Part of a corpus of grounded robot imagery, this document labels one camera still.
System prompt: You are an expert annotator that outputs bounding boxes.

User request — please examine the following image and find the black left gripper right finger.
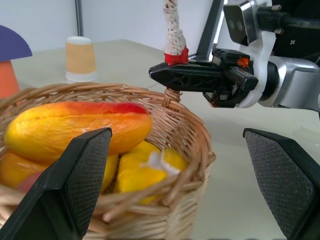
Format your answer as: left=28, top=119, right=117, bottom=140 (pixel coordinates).
left=242, top=127, right=320, bottom=240

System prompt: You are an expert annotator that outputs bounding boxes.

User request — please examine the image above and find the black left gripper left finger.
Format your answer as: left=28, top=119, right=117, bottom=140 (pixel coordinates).
left=0, top=127, right=113, bottom=240

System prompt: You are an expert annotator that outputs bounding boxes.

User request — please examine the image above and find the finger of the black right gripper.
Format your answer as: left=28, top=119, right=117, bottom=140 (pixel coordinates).
left=187, top=58, right=214, bottom=64
left=148, top=62, right=226, bottom=93

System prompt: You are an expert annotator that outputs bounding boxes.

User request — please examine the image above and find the wicker basket with handle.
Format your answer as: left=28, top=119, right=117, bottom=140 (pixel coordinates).
left=0, top=0, right=217, bottom=240

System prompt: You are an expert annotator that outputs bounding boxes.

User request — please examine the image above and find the dark grey metal bar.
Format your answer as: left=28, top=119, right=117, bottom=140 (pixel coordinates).
left=195, top=0, right=225, bottom=62

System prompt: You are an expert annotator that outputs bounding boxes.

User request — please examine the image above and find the small orange mango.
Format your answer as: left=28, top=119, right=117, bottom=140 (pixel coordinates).
left=0, top=150, right=52, bottom=194

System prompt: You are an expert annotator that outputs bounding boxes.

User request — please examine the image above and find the plain yellow fruit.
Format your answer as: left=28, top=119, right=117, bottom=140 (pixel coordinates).
left=99, top=153, right=120, bottom=194

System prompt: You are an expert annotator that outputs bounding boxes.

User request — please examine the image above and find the large orange red mango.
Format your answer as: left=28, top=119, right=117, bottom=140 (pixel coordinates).
left=4, top=100, right=154, bottom=162

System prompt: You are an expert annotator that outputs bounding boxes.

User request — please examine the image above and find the yellow fruit with white label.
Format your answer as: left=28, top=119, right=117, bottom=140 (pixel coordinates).
left=115, top=140, right=189, bottom=206

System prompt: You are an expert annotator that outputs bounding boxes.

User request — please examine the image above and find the black robot body panel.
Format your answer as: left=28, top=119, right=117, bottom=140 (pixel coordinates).
left=271, top=0, right=320, bottom=67

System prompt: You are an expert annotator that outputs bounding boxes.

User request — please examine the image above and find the ribbed paper cup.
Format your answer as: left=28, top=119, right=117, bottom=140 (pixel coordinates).
left=65, top=35, right=98, bottom=84

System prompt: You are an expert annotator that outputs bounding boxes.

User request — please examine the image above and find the mushroom toy with purple cap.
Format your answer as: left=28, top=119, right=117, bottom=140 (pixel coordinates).
left=0, top=24, right=34, bottom=100

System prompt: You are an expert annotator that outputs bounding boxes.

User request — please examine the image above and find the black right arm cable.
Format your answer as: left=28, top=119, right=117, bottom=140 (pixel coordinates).
left=256, top=5, right=320, bottom=31

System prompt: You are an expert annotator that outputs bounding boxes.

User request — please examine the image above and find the grey corrugated hose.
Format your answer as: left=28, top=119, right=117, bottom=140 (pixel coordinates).
left=74, top=0, right=85, bottom=37

